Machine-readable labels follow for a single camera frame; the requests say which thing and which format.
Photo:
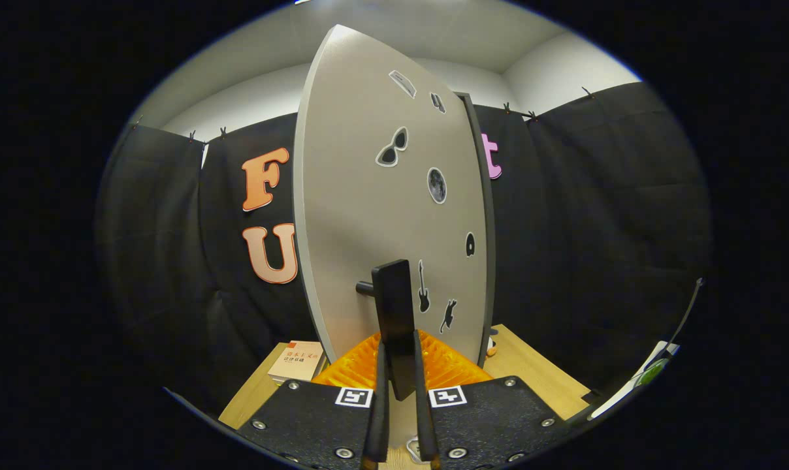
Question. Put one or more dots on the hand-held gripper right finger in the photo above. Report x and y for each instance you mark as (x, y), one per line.
(426, 424)

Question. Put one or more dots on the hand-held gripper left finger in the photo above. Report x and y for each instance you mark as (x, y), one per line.
(376, 431)

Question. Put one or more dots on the dark grey shoe cabinet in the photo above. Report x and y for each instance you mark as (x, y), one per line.
(488, 228)

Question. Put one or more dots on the small orange object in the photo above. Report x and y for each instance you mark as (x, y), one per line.
(492, 346)

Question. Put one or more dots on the beige cover book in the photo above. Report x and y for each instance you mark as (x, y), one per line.
(296, 362)

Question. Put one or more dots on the white and green object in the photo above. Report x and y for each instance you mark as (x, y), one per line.
(643, 375)

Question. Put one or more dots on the black backdrop cloth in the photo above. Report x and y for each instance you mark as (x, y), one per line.
(597, 228)

